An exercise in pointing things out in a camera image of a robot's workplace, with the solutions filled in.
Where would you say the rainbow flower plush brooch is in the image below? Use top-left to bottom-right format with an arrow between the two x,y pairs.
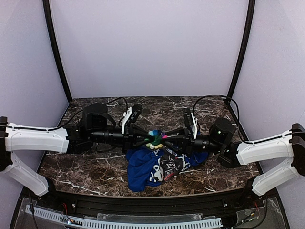
146,129 -> 167,150

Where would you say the blue printed t-shirt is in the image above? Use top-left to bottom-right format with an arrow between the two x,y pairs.
125,143 -> 209,192

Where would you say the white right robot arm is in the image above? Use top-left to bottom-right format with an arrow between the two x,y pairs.
162,118 -> 305,198

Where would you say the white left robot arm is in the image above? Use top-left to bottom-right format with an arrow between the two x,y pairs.
0,116 -> 154,197

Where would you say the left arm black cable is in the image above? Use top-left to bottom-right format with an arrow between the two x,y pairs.
0,96 -> 129,131

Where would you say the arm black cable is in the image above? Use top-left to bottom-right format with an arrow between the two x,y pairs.
0,96 -> 129,131
192,95 -> 294,144

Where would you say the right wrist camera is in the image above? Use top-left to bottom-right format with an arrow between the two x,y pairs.
183,109 -> 237,148

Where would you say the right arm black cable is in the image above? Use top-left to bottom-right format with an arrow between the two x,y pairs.
192,95 -> 294,144

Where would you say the black front aluminium rail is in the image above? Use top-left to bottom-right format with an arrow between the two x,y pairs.
57,189 -> 244,216

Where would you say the white slotted cable duct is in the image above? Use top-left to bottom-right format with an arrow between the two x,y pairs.
34,207 -> 223,229

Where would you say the left black frame post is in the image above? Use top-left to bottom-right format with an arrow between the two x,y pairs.
42,0 -> 72,103

